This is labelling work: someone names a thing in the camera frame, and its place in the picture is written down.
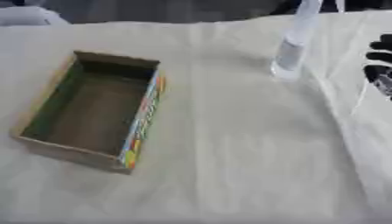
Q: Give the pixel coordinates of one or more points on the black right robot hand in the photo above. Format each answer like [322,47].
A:
[380,73]

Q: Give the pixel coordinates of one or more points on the clear plastic bottle white label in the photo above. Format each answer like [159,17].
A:
[290,58]

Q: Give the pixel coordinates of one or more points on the tan cardboard box green inside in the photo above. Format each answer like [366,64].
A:
[97,110]

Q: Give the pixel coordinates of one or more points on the pale rounded object beyond table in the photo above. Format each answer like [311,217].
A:
[25,17]

